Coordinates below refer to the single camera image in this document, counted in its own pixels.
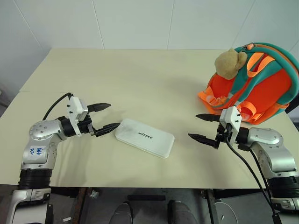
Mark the rusty table leg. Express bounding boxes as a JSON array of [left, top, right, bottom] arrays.
[[69, 187, 87, 224]]

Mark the brown plush bear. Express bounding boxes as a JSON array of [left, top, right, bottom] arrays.
[[214, 48, 248, 80]]

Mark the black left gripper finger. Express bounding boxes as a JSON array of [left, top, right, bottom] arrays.
[[94, 122, 121, 138], [87, 102, 111, 113]]

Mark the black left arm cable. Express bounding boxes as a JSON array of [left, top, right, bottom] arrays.
[[42, 92, 73, 121]]

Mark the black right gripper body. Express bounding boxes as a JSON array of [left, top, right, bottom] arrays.
[[214, 122, 234, 150]]

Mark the dark rounded shape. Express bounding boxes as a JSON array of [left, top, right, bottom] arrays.
[[167, 199, 198, 224], [114, 202, 134, 224]]

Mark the black table leg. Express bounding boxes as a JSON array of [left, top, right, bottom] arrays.
[[202, 189, 221, 224]]

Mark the white label with blue writing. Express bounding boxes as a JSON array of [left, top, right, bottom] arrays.
[[28, 145, 48, 162]]

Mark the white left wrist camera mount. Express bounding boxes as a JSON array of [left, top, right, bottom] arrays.
[[67, 96, 89, 138]]

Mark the white floor cable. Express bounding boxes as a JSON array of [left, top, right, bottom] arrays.
[[214, 201, 237, 224]]

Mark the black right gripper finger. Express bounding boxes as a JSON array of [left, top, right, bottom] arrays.
[[187, 133, 217, 148], [195, 113, 221, 122]]

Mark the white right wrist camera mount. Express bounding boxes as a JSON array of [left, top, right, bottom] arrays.
[[219, 106, 242, 143]]

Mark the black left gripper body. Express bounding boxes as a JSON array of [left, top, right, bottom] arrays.
[[78, 115, 97, 138]]

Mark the orange and teal backpack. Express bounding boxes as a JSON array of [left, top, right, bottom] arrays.
[[197, 42, 299, 126]]

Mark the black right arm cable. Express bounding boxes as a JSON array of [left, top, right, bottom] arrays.
[[224, 123, 284, 224]]

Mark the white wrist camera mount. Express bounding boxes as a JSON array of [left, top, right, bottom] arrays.
[[67, 96, 89, 138], [219, 106, 242, 143]]

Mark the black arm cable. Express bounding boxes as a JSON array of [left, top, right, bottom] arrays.
[[42, 92, 73, 121], [224, 123, 284, 224]]

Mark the white rectangular box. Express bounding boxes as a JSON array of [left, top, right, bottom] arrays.
[[114, 118, 176, 160]]

